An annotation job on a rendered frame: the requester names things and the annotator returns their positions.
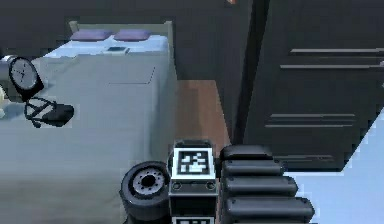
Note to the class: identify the black sunglasses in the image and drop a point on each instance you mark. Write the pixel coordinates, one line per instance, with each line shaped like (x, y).
(50, 113)

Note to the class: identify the pale grey bed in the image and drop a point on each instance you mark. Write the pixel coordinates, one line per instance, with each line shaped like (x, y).
(110, 100)

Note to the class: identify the purple pillow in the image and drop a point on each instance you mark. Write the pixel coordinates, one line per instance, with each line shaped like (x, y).
(90, 34)
(132, 34)

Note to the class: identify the dark flat device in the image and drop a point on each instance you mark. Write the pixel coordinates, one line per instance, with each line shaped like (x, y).
(115, 49)

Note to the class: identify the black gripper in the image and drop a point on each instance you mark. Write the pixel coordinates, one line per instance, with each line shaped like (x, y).
(146, 191)

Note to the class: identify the black round alarm clock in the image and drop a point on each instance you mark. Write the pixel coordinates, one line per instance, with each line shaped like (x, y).
(24, 76)

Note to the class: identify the dark panelled door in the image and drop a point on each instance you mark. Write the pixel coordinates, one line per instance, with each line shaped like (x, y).
(313, 83)

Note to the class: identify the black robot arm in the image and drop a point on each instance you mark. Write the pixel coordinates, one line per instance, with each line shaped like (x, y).
(233, 186)

